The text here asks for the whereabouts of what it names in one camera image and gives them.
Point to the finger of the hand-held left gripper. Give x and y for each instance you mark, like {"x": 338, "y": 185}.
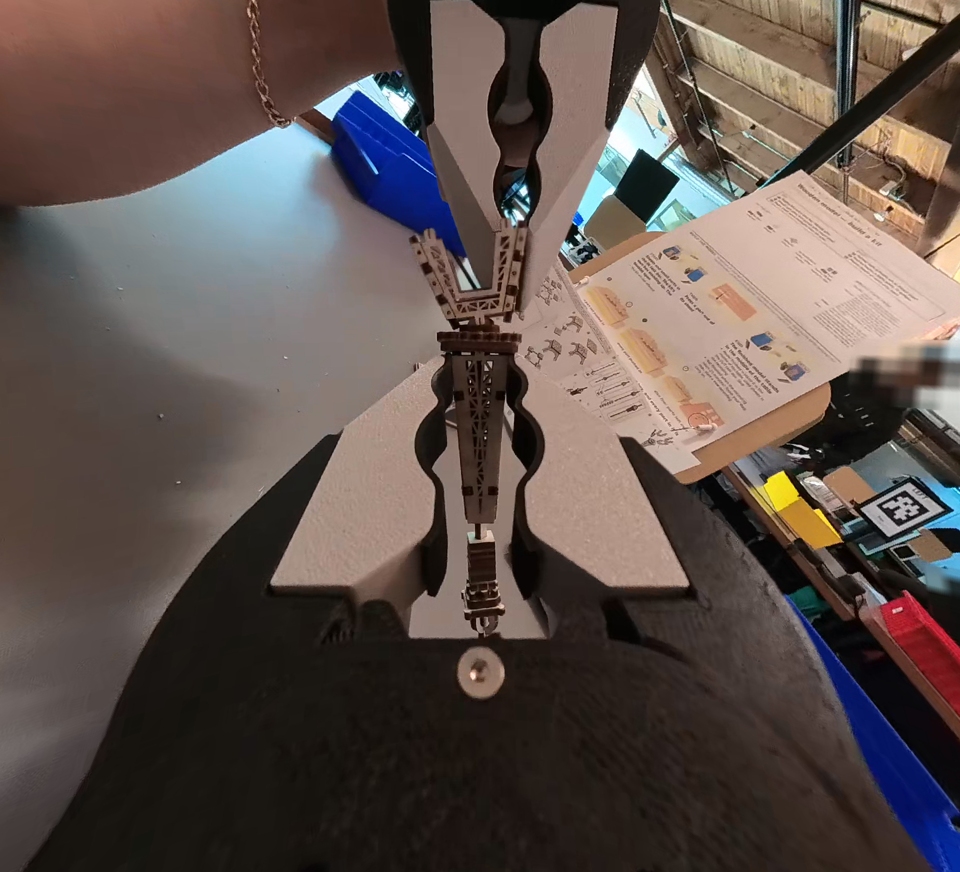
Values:
{"x": 457, "y": 99}
{"x": 577, "y": 99}

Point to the person's left forearm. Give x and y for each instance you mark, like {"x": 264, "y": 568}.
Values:
{"x": 112, "y": 76}

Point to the black flat panel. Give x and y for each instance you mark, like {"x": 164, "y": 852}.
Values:
{"x": 649, "y": 185}

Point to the blue plastic bin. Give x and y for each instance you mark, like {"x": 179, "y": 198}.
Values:
{"x": 382, "y": 159}
{"x": 885, "y": 774}

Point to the red plastic bin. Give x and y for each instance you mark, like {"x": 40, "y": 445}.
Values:
{"x": 926, "y": 647}

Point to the tan cardboard panel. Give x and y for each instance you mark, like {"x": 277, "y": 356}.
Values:
{"x": 611, "y": 223}

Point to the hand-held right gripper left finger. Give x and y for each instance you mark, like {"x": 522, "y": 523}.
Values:
{"x": 352, "y": 512}

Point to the yellow sticky notes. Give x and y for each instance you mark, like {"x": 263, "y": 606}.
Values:
{"x": 802, "y": 512}

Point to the black metal pole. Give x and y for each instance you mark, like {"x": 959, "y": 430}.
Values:
{"x": 877, "y": 95}
{"x": 851, "y": 24}

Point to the wooden tower leg piece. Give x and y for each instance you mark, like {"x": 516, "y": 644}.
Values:
{"x": 469, "y": 305}

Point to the wooden Eiffel tower model piece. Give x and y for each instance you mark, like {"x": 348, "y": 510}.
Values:
{"x": 480, "y": 437}

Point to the black white marker tag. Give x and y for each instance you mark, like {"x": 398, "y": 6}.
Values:
{"x": 904, "y": 508}

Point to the white instruction sheet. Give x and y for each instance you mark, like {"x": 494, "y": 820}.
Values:
{"x": 787, "y": 287}

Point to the tower assembly leaflet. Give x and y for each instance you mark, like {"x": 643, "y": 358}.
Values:
{"x": 570, "y": 354}

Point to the grey desk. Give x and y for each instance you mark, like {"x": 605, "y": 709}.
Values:
{"x": 225, "y": 362}

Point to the person's left hand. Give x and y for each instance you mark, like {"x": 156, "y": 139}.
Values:
{"x": 337, "y": 9}

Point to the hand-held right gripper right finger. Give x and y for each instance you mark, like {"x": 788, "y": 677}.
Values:
{"x": 600, "y": 512}

